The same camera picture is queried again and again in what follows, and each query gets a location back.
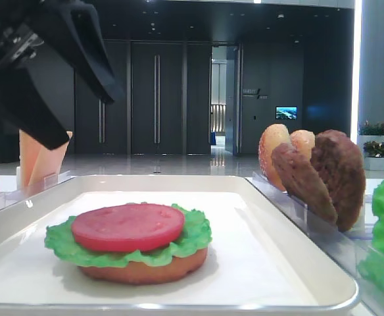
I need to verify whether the orange cheese slice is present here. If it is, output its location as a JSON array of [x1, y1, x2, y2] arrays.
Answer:
[[19, 130, 73, 188]]

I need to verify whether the white metal tray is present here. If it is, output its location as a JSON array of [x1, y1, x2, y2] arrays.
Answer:
[[0, 175, 359, 315]]

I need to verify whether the bun bottom half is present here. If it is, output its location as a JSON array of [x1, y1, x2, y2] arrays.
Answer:
[[79, 248, 208, 285]]

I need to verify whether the black double door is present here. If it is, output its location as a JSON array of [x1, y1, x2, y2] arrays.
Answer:
[[74, 41, 212, 155]]

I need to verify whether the bun half inner right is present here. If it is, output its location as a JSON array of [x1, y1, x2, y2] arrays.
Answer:
[[290, 130, 315, 160]]

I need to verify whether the clear left stopper strip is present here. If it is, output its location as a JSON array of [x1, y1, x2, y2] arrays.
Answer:
[[0, 171, 74, 210]]

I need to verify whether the wall display screen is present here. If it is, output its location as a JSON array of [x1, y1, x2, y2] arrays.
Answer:
[[276, 107, 297, 120]]

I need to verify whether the bun half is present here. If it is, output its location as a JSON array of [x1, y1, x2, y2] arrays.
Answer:
[[290, 130, 315, 160], [79, 248, 208, 285], [258, 124, 291, 192]]

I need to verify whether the red tomato slice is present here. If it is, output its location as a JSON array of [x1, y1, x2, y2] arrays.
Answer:
[[71, 203, 185, 252]]

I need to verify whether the brown meat patty outer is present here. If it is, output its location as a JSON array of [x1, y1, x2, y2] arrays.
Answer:
[[310, 130, 366, 232]]

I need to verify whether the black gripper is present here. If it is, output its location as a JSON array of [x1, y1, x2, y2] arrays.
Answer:
[[0, 1, 123, 150]]

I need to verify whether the potted plant planter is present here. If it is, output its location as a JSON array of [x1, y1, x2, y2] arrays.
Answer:
[[357, 120, 384, 171]]

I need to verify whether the clear right stopper strip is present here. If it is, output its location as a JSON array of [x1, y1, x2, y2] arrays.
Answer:
[[252, 172, 384, 315]]

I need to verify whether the brown meat patty inner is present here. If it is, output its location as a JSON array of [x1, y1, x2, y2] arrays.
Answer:
[[274, 144, 337, 225]]

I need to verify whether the green lettuce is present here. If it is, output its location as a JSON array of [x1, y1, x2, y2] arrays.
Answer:
[[44, 203, 212, 268]]

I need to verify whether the brown meat patty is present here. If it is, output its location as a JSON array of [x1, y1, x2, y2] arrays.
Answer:
[[274, 144, 337, 225], [310, 130, 366, 232]]

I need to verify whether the bun half outer right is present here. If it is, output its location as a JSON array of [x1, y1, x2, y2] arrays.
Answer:
[[258, 124, 291, 192]]

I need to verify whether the clear stopper strip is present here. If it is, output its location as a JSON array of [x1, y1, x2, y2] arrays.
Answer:
[[252, 172, 384, 315], [0, 171, 74, 210]]

